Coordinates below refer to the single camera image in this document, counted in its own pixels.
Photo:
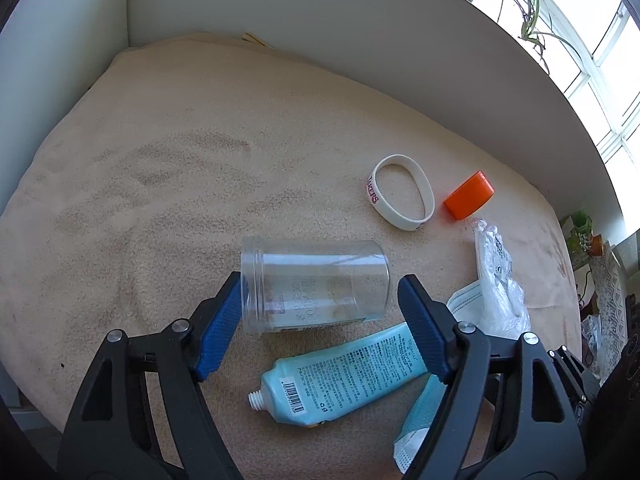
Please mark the orange cap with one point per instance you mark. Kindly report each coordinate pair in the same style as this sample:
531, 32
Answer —
467, 195

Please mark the tan blanket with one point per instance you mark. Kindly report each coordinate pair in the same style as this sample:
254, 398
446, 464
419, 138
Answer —
200, 160

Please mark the clear plastic bag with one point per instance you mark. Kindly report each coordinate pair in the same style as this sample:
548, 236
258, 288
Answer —
495, 270

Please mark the orange pot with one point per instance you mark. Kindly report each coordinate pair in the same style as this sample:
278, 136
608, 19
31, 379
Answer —
596, 244

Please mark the teal and white sachet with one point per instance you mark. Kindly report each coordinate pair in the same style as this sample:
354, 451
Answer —
417, 425

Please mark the white wristband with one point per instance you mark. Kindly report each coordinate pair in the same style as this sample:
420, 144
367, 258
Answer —
372, 192

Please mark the crumpled clear plastic wrap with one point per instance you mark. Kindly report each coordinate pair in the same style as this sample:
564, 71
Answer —
590, 340

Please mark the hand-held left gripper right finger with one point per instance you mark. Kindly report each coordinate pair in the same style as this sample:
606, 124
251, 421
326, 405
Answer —
422, 330

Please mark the light blue tube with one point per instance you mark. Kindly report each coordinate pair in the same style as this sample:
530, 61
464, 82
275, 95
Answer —
340, 380

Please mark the white lace cloth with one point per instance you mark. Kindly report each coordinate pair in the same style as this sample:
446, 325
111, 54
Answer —
610, 290

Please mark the blue face mask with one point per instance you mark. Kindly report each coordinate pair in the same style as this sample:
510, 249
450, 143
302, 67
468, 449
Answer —
462, 305

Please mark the clear plastic jar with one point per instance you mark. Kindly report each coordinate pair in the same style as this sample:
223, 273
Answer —
320, 280

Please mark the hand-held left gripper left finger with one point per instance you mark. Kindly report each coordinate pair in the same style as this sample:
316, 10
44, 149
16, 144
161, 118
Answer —
220, 330

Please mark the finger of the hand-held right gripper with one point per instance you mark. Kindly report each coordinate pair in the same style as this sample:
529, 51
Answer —
575, 375

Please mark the white framed window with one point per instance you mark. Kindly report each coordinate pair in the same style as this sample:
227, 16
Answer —
600, 35

